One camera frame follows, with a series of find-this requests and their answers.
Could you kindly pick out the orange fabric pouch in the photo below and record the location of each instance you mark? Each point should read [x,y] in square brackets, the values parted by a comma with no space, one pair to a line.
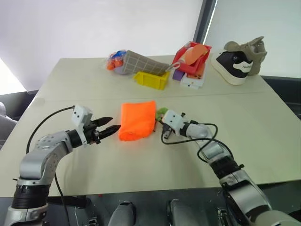
[137,121]

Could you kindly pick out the grey grid-pattern pouch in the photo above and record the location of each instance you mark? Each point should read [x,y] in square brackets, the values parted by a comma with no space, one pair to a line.
[144,64]

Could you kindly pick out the white and black sneaker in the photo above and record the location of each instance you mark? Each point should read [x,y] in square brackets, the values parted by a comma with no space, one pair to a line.
[231,68]

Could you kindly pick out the clear bag of colourful items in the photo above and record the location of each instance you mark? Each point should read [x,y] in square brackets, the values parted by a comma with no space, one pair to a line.
[114,61]

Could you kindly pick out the grey rounded robot leg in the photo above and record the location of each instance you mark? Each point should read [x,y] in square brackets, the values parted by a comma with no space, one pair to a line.
[123,213]
[177,212]

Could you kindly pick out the small green object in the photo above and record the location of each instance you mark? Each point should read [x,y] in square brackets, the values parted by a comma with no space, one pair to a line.
[161,112]

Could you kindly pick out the yellow plastic bin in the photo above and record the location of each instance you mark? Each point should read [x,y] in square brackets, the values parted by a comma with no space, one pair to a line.
[152,80]

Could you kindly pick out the grey-tan perforated shoe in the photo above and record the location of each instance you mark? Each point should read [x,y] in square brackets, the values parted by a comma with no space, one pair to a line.
[252,50]

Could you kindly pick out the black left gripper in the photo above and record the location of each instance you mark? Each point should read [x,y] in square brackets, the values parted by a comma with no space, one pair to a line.
[90,134]

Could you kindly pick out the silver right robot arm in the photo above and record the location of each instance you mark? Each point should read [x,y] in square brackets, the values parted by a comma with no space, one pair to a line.
[244,188]

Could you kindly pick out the white box with orange print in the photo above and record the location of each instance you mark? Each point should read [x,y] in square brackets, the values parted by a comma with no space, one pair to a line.
[194,78]

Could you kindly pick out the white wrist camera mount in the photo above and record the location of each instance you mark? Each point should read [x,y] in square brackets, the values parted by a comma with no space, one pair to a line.
[81,115]
[173,118]

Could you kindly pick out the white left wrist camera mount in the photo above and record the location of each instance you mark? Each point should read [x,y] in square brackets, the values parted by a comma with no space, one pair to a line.
[81,115]

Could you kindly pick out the dark window frame post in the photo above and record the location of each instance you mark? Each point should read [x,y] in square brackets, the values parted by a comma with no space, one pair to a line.
[204,21]

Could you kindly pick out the purple box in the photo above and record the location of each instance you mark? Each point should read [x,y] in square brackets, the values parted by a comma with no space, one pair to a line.
[177,75]

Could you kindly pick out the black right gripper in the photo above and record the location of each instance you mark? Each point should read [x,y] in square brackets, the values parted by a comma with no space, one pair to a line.
[167,132]

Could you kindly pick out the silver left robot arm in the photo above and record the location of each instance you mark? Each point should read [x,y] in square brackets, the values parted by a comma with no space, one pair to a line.
[35,162]

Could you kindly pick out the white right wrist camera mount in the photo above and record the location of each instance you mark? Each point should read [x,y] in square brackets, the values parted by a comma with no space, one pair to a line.
[173,118]

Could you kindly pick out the red plastic bin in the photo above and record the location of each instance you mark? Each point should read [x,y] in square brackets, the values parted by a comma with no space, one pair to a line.
[193,63]

